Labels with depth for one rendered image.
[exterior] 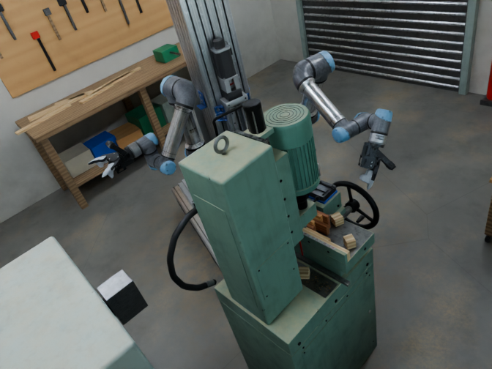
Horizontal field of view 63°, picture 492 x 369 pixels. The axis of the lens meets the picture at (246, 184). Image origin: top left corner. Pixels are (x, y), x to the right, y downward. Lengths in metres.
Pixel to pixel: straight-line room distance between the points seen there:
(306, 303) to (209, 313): 1.20
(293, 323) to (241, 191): 0.65
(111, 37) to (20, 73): 0.96
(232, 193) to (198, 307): 1.74
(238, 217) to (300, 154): 0.35
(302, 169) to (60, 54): 3.38
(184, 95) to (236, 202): 0.94
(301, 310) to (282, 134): 0.72
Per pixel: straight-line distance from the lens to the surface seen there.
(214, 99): 2.30
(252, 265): 1.39
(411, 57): 4.80
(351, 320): 2.00
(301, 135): 1.39
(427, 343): 2.54
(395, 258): 2.88
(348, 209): 2.00
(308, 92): 2.00
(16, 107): 4.45
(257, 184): 1.25
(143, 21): 4.79
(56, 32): 4.42
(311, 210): 1.68
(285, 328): 1.65
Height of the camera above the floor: 2.18
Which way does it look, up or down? 37 degrees down
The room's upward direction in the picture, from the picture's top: 16 degrees counter-clockwise
